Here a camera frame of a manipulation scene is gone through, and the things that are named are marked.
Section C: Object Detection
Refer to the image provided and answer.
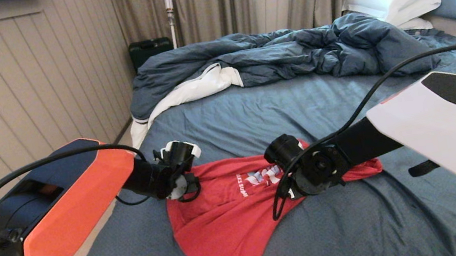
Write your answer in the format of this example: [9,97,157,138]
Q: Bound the red printed t-shirt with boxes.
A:
[160,126,397,256]

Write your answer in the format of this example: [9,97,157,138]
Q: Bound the dark green suitcase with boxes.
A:
[127,36,177,76]

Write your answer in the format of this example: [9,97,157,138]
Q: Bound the dark blue crumpled duvet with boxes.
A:
[118,0,449,154]

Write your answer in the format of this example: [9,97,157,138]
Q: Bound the blue-grey bed sheet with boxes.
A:
[46,24,456,256]

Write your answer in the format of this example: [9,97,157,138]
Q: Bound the white stick vacuum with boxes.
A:
[163,0,180,50]

